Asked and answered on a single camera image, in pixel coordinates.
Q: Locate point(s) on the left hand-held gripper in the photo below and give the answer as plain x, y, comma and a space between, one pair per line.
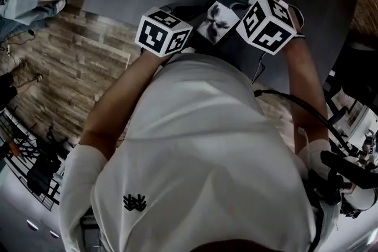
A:
161, 34

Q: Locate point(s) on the person's right hand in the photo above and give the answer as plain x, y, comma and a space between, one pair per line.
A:
298, 22

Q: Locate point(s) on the black office chair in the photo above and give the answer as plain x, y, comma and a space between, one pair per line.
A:
357, 68

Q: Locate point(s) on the person's white shirt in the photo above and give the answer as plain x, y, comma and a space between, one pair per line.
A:
200, 156

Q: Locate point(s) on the white power strip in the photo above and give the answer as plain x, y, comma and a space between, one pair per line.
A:
9, 50

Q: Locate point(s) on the black bag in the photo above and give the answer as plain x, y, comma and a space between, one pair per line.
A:
44, 174

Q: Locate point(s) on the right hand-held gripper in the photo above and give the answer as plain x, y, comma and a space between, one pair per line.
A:
265, 26

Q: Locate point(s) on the black framed picture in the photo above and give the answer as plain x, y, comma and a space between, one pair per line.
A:
217, 22

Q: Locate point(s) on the black power adapter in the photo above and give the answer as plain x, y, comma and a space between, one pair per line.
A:
31, 32

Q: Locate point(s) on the person's left forearm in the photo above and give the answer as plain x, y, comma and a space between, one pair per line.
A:
118, 103

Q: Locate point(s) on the person's right forearm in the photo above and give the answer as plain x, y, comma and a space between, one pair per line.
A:
304, 82

